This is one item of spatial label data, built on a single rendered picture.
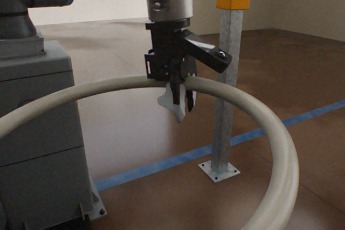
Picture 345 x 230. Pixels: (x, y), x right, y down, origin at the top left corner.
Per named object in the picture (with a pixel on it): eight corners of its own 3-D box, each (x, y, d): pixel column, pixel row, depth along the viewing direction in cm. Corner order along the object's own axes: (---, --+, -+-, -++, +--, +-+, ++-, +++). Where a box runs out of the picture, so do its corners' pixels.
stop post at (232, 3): (240, 173, 174) (263, -9, 130) (215, 183, 165) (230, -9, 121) (221, 157, 190) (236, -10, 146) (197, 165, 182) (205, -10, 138)
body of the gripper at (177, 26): (164, 70, 63) (159, 16, 58) (198, 72, 60) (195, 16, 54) (146, 82, 57) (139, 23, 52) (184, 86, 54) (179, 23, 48)
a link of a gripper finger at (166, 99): (161, 118, 62) (161, 78, 59) (185, 123, 59) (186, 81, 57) (154, 123, 59) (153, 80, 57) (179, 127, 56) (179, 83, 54)
